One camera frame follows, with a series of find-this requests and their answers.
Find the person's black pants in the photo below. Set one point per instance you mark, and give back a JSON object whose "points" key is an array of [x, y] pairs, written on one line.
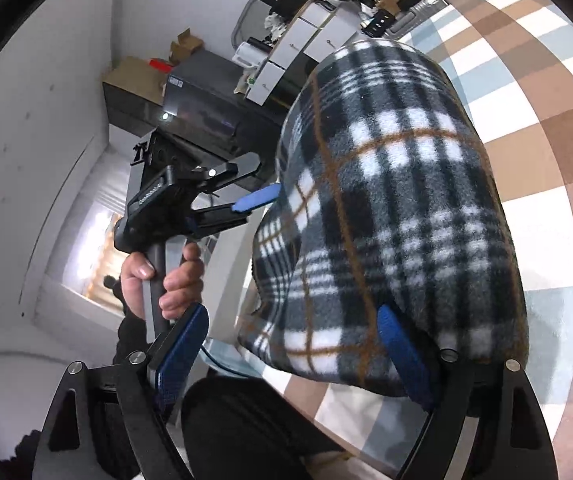
{"points": [[256, 430]]}

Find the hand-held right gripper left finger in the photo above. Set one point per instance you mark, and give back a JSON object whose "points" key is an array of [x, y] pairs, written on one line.
{"points": [[181, 350]]}

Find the tall cardboard box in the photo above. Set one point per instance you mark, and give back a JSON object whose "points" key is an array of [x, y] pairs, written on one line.
{"points": [[131, 72]]}

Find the white desk with drawers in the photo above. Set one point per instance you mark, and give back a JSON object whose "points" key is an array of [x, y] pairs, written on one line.
{"points": [[311, 40]]}

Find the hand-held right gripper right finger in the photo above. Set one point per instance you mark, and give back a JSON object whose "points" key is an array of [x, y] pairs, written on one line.
{"points": [[406, 355]]}

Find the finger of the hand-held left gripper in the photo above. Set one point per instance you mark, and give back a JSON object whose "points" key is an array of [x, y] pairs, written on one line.
{"points": [[226, 170], [256, 199]]}

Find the plaid knit cardigan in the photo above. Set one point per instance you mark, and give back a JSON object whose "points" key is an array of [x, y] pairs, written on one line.
{"points": [[391, 185]]}

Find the white kettle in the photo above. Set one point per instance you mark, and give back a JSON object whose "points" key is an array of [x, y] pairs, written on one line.
{"points": [[246, 55]]}

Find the open cardboard box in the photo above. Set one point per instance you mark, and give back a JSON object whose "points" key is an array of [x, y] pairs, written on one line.
{"points": [[185, 45]]}

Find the silver suitcase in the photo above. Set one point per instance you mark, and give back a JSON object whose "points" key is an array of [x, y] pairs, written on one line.
{"points": [[421, 15]]}

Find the grey fridge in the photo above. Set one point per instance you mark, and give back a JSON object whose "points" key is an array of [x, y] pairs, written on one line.
{"points": [[206, 100]]}

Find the person's left hand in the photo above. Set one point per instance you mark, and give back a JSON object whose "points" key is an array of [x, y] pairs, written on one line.
{"points": [[181, 280]]}

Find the grey arched mirror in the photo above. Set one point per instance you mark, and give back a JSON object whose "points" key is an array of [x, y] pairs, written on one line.
{"points": [[244, 20]]}

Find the red box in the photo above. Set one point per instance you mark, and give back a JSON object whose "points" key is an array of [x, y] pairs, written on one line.
{"points": [[160, 65]]}

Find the checkered bed sheet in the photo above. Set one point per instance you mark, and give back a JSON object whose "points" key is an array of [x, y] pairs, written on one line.
{"points": [[541, 160]]}

